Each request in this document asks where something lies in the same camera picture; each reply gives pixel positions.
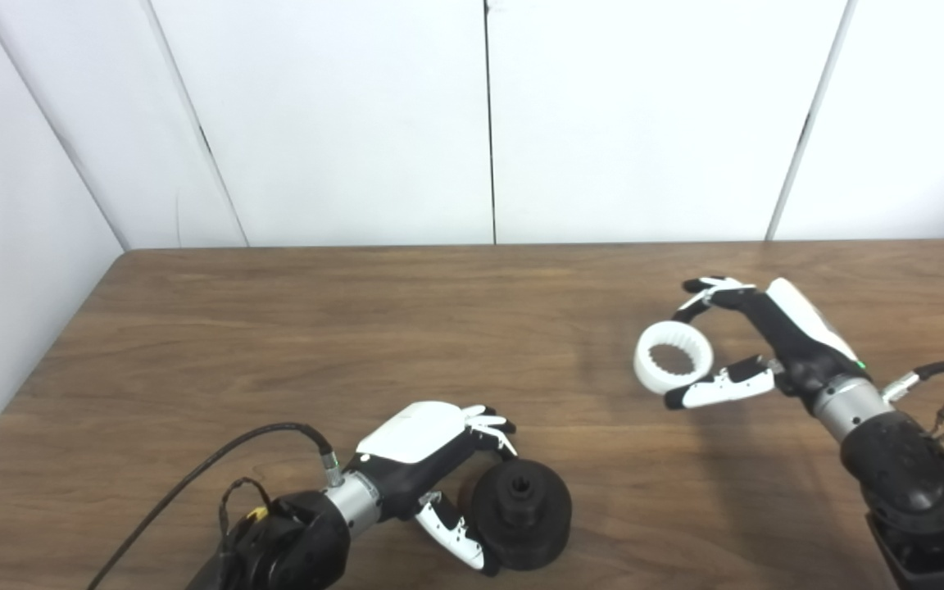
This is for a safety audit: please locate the black and white left hand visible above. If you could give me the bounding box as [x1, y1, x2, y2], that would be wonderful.
[353, 401, 517, 576]

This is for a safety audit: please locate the black and white right hand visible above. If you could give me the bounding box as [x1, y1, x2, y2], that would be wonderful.
[665, 276, 866, 411]

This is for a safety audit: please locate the white toothed ring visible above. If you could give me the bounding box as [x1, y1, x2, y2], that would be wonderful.
[633, 320, 715, 396]

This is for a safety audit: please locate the round black part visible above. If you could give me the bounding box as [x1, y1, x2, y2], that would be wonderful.
[470, 459, 573, 572]

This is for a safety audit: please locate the thin black left arm wire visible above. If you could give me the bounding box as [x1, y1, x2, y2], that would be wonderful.
[218, 478, 273, 542]

